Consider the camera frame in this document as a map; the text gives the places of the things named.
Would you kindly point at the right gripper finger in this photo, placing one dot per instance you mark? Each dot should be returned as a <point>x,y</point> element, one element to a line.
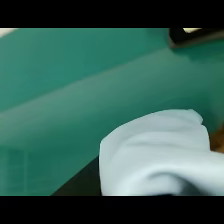
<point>85,183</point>

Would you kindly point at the white T-shirt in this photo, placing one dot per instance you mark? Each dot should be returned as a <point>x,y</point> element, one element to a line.
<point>156,156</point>

